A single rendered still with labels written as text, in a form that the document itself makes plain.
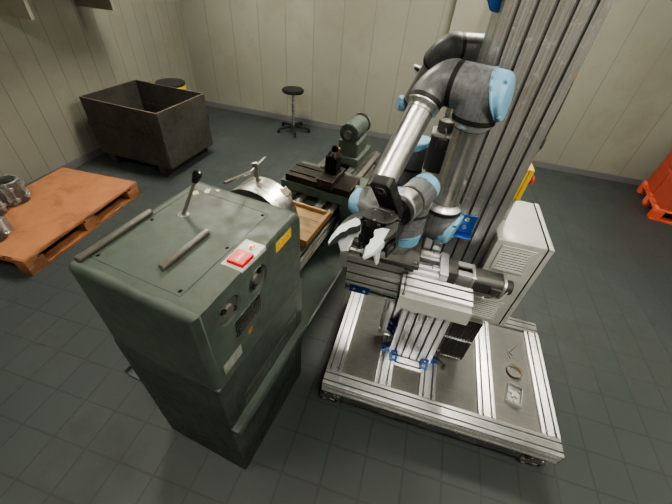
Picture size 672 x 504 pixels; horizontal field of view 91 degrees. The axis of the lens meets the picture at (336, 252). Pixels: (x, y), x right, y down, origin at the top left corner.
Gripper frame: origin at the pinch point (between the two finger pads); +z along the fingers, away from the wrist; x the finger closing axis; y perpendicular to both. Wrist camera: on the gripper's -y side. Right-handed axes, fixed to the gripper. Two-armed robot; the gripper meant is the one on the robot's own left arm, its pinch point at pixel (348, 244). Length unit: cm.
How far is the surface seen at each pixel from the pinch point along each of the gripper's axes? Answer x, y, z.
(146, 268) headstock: 62, 24, 16
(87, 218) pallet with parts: 297, 106, -23
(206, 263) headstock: 51, 26, 3
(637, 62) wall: -44, 28, -500
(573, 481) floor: -85, 171, -84
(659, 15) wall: -44, -15, -498
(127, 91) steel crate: 426, 38, -149
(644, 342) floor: -115, 176, -220
